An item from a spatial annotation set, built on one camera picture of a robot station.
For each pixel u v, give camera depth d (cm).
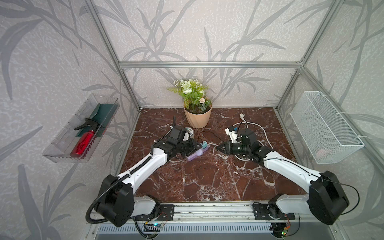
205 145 91
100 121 67
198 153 79
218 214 74
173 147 60
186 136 67
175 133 64
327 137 60
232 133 75
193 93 90
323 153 71
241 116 114
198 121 99
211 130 108
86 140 60
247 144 65
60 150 58
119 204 40
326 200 41
